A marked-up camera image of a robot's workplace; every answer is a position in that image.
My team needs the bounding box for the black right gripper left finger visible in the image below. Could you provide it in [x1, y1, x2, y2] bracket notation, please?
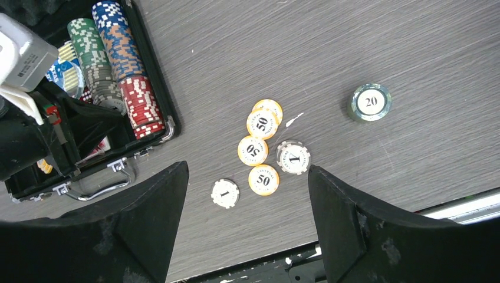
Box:
[1, 161, 189, 282]

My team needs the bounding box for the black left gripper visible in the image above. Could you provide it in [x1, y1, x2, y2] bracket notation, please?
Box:
[1, 91, 122, 181]

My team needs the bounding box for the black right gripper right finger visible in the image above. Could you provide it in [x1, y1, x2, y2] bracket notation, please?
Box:
[308, 165, 499, 282]

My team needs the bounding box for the white 1 chips pair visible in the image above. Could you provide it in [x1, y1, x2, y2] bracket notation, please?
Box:
[276, 140, 311, 175]

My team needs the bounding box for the clear acrylic dealer disc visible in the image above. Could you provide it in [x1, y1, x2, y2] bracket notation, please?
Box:
[53, 60, 85, 99]

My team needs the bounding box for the blue Texas Hold'em card deck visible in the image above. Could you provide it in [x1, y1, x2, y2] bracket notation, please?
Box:
[45, 41, 85, 99]

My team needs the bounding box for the red backed card deck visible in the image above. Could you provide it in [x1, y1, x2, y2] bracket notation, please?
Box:
[83, 136, 111, 160]

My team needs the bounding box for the black aluminium poker case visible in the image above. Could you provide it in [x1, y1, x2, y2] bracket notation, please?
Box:
[1, 1, 178, 203]

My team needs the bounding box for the green chip stack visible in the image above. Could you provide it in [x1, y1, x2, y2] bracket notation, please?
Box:
[67, 18, 127, 116]

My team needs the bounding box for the red chip stack right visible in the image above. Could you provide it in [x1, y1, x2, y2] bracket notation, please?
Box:
[118, 75, 165, 140]

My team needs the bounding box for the blue orange chip stack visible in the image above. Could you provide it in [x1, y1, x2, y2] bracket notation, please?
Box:
[91, 1, 147, 81]

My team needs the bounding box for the white 1 chip on table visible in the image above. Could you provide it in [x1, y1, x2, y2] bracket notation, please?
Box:
[210, 179, 240, 209]

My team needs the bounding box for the red 100 chip on table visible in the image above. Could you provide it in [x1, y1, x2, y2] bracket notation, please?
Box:
[248, 164, 279, 196]

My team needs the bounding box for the yellow chip on table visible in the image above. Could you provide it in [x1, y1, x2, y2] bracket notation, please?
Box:
[237, 136, 269, 167]

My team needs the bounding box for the pile of loose poker chips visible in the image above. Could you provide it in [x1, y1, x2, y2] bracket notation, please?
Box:
[252, 99, 284, 125]

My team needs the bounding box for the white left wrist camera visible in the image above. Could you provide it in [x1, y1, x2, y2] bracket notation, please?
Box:
[1, 13, 58, 125]

